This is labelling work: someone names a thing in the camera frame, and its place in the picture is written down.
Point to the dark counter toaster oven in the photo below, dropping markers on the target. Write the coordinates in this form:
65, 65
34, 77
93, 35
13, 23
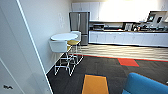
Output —
98, 27

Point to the white kitchen counter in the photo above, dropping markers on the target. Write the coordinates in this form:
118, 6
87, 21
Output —
126, 38

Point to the white upper wall cabinets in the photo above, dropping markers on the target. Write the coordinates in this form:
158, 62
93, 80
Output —
85, 7

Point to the white wall panel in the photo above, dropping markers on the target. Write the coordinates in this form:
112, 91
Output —
61, 20

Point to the steel double door fridge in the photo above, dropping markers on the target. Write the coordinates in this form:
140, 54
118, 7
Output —
79, 26

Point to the white round high table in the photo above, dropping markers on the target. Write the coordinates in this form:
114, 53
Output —
64, 36

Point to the yellow seat high stool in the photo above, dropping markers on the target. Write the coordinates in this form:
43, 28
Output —
73, 42

